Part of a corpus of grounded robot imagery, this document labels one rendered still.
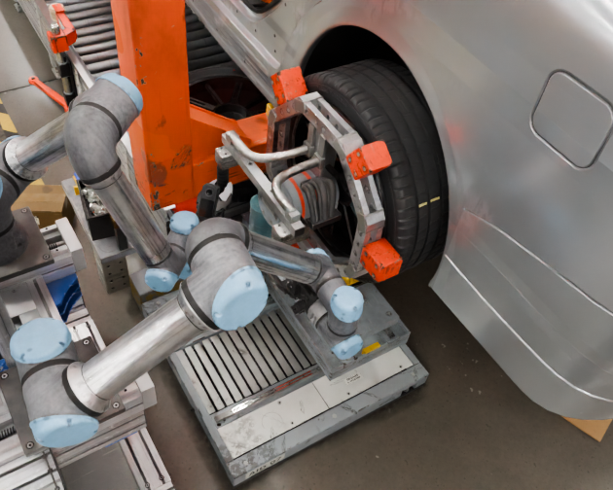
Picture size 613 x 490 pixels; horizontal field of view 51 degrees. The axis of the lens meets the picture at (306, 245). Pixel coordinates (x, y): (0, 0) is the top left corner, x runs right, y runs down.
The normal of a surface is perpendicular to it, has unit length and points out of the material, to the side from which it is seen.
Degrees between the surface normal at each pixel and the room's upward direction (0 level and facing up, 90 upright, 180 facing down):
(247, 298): 86
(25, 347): 7
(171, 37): 90
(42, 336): 7
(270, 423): 0
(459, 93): 90
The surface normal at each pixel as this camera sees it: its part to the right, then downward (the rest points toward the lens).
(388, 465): 0.10, -0.66
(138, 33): 0.51, 0.68
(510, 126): -0.85, 0.33
